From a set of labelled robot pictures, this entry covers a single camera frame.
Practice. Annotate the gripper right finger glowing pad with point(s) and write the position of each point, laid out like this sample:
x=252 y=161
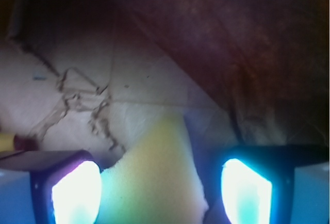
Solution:
x=270 y=184

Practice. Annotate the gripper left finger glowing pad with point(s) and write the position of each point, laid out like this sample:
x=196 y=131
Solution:
x=49 y=187

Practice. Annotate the yellow-green sponge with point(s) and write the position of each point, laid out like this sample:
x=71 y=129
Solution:
x=155 y=181

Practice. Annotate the brown paper bag bin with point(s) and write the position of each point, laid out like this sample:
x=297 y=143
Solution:
x=95 y=74

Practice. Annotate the multicolour twisted rope toy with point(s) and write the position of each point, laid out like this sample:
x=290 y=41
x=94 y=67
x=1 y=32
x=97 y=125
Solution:
x=14 y=142

